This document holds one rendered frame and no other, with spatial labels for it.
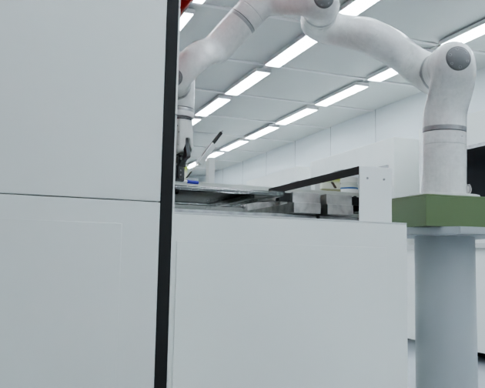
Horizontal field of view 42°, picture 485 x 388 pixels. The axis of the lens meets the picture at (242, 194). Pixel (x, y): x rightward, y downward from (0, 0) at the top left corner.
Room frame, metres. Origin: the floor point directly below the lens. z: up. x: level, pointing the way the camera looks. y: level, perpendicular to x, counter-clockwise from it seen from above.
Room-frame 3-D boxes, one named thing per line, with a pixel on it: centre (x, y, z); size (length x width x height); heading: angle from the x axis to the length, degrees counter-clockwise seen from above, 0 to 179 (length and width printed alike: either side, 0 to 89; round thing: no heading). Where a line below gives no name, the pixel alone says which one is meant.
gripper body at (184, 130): (1.75, 0.18, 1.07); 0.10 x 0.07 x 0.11; 37
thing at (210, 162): (1.99, 0.12, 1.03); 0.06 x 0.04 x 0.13; 111
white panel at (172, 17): (1.47, 0.27, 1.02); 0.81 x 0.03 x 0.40; 21
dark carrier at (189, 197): (1.73, 0.13, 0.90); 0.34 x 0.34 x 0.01; 21
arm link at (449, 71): (1.70, -0.56, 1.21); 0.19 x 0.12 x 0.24; 179
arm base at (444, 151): (1.74, -0.56, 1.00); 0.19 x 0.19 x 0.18
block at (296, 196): (1.69, -0.16, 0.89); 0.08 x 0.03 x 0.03; 111
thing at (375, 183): (1.80, -0.23, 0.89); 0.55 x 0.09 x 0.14; 21
